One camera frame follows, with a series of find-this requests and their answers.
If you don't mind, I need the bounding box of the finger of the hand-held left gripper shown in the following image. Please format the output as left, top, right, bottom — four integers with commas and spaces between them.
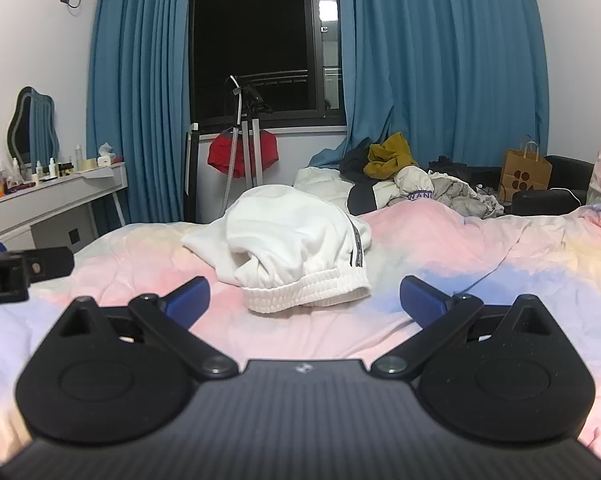
22, 246, 74, 286

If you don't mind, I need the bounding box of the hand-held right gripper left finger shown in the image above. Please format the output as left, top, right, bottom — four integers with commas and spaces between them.
55, 276, 240, 380

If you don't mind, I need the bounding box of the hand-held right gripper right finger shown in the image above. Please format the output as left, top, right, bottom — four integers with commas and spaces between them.
371, 275, 549, 380

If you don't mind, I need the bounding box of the white knit sweater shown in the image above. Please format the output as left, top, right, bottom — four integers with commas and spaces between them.
182, 185, 373, 315

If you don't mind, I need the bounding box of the pile of clothes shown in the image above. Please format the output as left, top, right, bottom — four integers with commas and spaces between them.
348, 166, 504, 220

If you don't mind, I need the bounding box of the white vanity desk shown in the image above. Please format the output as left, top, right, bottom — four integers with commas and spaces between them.
0, 162, 128, 256

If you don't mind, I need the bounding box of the row of cosmetic bottles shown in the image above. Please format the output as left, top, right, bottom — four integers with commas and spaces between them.
8, 145, 84, 183

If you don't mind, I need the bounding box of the wavy vanity mirror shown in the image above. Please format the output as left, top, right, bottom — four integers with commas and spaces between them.
6, 86, 61, 167

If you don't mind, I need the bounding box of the red cloth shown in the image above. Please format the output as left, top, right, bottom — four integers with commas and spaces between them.
208, 129, 278, 179

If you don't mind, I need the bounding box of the mustard yellow cloth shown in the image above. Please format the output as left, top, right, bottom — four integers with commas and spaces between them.
365, 132, 417, 179

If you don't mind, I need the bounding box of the black cloth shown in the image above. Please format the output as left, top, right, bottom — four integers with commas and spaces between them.
341, 139, 377, 182

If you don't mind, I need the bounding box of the white quilted jacket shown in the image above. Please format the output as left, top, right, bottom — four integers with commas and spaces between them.
294, 165, 354, 206

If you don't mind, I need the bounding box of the brown paper bag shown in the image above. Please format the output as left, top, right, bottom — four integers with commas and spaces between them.
498, 135, 553, 201

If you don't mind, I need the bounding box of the black chair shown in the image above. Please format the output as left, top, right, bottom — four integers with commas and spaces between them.
511, 155, 595, 216

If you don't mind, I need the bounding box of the garment steamer stand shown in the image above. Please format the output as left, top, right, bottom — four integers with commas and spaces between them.
223, 75, 274, 216

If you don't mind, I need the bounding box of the blue curtain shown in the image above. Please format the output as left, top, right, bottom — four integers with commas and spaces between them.
308, 0, 551, 171
86, 0, 197, 226

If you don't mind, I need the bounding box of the dark window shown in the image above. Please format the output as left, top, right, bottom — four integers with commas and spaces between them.
189, 0, 346, 128

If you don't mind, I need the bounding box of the white cable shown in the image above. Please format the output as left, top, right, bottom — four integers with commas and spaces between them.
549, 186, 589, 202

